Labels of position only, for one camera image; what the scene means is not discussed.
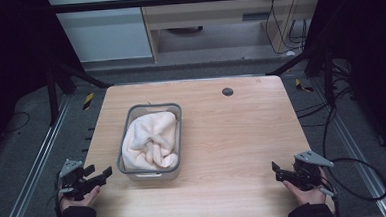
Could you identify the black horizontal frame bar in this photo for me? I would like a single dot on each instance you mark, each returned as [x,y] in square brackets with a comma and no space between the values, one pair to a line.
[175,0]

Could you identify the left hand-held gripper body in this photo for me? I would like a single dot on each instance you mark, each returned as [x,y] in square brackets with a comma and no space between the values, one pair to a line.
[74,181]

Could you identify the cream towel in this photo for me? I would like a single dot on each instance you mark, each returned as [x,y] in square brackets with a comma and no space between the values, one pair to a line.
[151,140]

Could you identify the light wooden desk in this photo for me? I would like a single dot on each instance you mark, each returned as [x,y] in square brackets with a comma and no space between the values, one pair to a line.
[209,14]

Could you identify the aluminium floor rail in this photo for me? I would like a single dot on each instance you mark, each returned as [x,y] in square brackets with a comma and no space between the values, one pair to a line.
[34,170]
[357,153]

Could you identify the grey plastic basket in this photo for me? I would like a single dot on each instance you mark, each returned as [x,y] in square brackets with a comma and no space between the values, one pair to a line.
[134,174]

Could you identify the black metal stand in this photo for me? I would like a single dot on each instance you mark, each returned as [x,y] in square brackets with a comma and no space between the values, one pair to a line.
[328,78]
[52,96]

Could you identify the white cabinet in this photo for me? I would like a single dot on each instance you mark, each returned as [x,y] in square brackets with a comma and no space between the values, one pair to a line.
[103,33]

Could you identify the person's right hand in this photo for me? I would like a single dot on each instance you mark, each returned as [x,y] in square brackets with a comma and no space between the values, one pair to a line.
[307,196]

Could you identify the dark curtain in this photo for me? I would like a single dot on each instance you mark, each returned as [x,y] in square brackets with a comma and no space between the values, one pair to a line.
[8,58]
[371,45]

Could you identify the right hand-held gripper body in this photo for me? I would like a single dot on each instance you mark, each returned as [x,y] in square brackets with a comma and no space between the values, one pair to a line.
[307,174]

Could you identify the person's left hand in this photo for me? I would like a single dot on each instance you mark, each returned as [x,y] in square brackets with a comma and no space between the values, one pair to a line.
[82,200]

